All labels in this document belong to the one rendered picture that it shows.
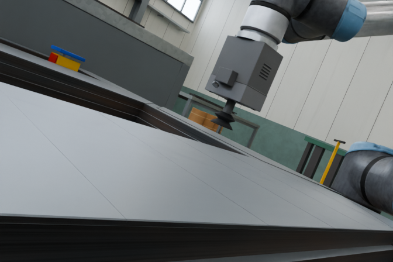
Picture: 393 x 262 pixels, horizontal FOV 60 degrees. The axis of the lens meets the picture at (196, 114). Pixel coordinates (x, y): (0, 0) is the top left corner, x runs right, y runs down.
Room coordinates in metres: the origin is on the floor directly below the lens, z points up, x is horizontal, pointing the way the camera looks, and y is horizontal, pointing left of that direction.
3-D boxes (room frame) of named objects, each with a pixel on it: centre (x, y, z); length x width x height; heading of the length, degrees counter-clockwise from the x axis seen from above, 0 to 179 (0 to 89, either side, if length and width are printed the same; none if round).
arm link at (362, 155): (0.79, -0.42, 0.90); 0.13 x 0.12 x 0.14; 10
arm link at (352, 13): (0.63, -0.14, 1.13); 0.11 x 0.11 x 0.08; 10
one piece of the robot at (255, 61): (0.59, -0.04, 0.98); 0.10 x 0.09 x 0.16; 136
